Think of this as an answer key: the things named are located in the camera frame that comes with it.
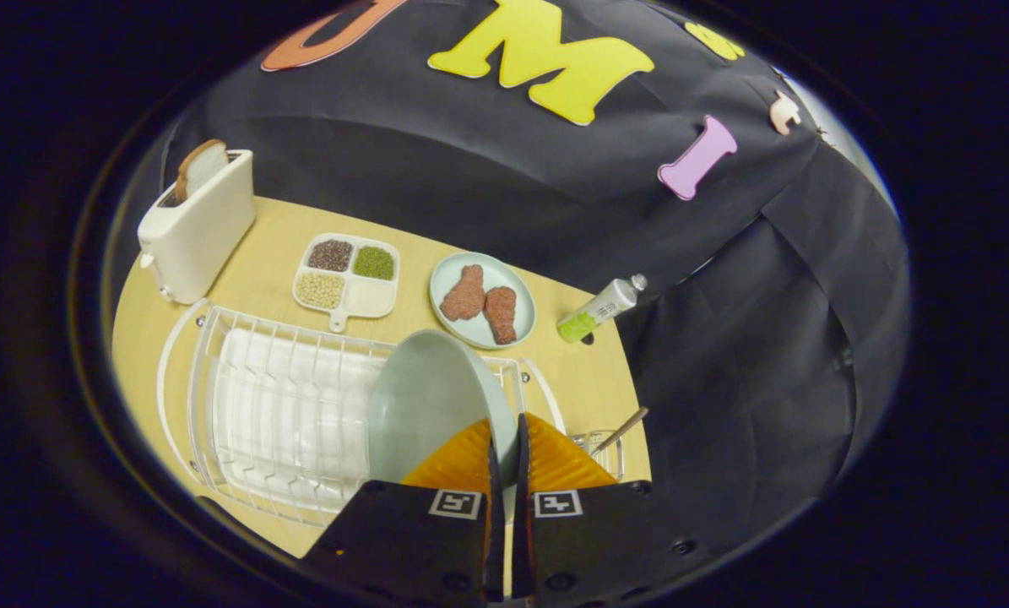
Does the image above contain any green tea bottle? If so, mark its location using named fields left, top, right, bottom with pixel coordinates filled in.
left=556, top=274, right=648, bottom=344

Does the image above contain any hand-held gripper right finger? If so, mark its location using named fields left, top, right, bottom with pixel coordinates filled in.
left=513, top=412, right=708, bottom=605

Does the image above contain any white wire dish rack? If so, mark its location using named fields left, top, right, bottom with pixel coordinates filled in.
left=156, top=297, right=568, bottom=529

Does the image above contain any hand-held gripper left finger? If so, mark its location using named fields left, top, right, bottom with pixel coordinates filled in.
left=301, top=418, right=505, bottom=605

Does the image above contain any fried chicken piece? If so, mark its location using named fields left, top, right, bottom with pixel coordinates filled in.
left=483, top=286, right=518, bottom=345
left=439, top=264, right=488, bottom=323

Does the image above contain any wooden handled spoon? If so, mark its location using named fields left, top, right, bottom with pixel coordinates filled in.
left=589, top=407, right=650, bottom=457

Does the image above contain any cream toaster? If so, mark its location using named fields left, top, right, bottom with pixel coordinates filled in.
left=137, top=149, right=257, bottom=306

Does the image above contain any bread slice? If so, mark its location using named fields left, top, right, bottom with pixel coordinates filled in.
left=173, top=139, right=229, bottom=204

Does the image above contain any white drip tray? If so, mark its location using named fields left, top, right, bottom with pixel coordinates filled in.
left=211, top=328, right=387, bottom=509

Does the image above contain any white divided tray with beans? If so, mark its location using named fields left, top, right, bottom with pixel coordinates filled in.
left=291, top=232, right=401, bottom=334

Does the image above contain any pale green plate with chicken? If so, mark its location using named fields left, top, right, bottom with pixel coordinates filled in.
left=429, top=252, right=537, bottom=350

